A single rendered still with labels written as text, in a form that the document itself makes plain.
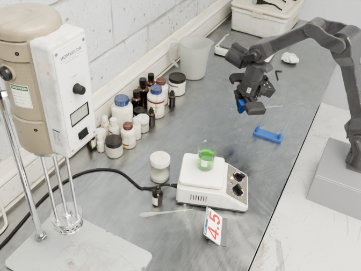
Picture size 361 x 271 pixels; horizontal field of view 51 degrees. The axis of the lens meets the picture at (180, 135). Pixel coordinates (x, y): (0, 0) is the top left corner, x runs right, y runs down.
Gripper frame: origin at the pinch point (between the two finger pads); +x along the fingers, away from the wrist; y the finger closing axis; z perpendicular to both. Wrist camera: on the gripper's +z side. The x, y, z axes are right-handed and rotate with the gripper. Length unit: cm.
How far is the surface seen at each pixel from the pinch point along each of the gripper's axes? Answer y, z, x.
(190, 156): -18.4, -23.2, 1.9
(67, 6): 15, -54, -26
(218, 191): -31.8, -19.0, 1.6
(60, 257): -40, -61, 10
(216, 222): -38.3, -20.6, 6.2
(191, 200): -30.2, -25.2, 6.7
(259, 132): -4.4, 7.7, 9.3
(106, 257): -42, -50, 9
